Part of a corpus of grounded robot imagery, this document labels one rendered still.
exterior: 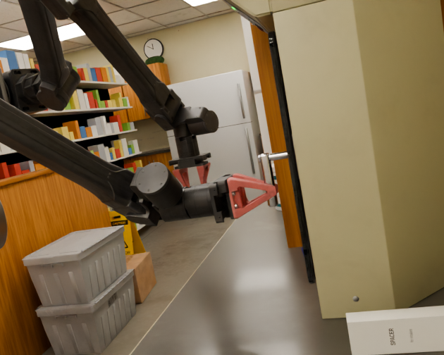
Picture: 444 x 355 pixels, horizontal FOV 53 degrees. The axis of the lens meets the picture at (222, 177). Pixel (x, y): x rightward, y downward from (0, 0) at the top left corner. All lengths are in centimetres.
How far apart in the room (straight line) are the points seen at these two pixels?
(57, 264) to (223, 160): 336
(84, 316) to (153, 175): 225
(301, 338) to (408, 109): 38
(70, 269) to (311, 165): 229
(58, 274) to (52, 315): 27
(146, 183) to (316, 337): 34
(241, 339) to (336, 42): 46
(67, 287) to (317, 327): 231
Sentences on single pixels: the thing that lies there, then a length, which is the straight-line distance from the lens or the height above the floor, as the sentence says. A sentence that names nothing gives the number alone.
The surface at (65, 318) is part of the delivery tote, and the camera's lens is 297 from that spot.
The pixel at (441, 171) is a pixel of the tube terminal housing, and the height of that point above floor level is 113.
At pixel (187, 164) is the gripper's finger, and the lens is 116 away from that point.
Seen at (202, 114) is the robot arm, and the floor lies 129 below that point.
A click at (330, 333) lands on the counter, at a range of 71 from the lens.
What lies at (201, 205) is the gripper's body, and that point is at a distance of 74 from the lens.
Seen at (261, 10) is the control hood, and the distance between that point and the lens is 68.
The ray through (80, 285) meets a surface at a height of 45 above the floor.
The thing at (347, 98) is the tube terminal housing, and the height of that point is 127.
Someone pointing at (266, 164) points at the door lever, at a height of 119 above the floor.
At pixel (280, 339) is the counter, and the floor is 94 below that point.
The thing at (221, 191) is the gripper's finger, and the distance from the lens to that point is 72.
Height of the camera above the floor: 128
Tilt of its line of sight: 8 degrees down
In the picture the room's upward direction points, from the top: 11 degrees counter-clockwise
